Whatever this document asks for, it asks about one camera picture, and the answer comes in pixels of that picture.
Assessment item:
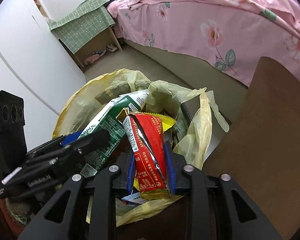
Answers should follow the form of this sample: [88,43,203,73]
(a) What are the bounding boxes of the yellow chip wrapper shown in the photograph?
[116,108,175,132]

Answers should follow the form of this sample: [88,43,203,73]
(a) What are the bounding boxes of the red snack wrapper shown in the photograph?
[122,114,171,200]

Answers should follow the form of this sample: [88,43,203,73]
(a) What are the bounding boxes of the green white snack bag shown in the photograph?
[73,89,149,178]

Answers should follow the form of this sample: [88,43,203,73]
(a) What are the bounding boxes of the light blue wrapper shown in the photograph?
[121,192,148,205]

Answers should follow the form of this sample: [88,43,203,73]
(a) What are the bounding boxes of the yellow trash bag bin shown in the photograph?
[53,69,229,226]

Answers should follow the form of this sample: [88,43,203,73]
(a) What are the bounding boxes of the shoes under nightstand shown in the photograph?
[84,44,118,65]

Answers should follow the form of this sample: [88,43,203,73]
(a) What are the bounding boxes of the nightstand with green cloth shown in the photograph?
[49,0,122,69]

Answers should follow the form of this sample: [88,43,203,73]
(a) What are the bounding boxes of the pink floral bed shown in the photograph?
[107,0,300,95]

